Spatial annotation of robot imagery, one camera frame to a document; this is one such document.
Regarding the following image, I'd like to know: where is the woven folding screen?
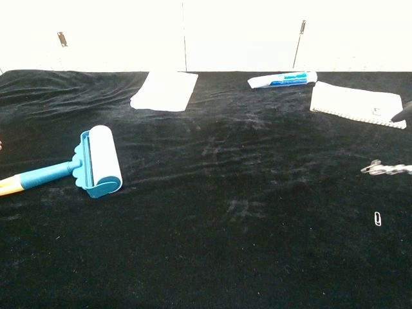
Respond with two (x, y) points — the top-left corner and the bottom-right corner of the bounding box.
(0, 0), (412, 73)

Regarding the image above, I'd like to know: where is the cream spiral notebook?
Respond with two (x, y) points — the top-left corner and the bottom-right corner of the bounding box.
(309, 80), (407, 130)

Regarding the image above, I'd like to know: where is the black velvet tablecloth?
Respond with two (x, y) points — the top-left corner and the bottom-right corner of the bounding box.
(0, 69), (412, 309)

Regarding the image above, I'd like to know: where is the blue white toothpaste tube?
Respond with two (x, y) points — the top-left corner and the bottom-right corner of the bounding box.
(247, 71), (319, 89)

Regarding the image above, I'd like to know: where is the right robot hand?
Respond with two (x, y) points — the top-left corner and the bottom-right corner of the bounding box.
(390, 100), (412, 123)

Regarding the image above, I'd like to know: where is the white folded cloth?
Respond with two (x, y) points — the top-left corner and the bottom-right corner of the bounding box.
(129, 71), (199, 113)

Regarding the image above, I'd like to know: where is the teal lint roller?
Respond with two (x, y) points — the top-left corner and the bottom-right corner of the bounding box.
(0, 124), (124, 199)

